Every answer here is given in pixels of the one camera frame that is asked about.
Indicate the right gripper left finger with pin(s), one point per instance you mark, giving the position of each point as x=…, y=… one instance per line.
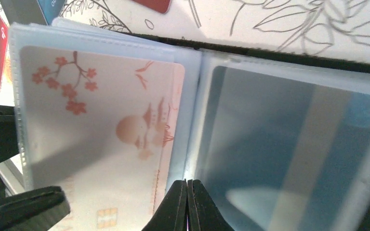
x=171, y=213

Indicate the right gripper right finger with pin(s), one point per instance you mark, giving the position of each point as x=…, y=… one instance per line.
x=202, y=213

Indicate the blue card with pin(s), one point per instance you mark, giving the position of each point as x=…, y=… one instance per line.
x=286, y=153
x=51, y=9

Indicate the pale pink blossom card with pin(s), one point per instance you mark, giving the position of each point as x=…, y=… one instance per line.
x=102, y=128

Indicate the black card holder wallet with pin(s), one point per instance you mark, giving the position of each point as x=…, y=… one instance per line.
x=198, y=65

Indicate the red VIP card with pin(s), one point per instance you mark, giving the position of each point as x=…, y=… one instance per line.
x=160, y=6

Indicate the black card upper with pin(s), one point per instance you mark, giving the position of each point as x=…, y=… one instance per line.
x=23, y=12

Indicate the blue card under black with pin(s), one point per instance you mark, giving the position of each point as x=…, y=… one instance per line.
x=51, y=9

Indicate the floral patterned table mat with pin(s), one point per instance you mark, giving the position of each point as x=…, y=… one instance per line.
x=303, y=30

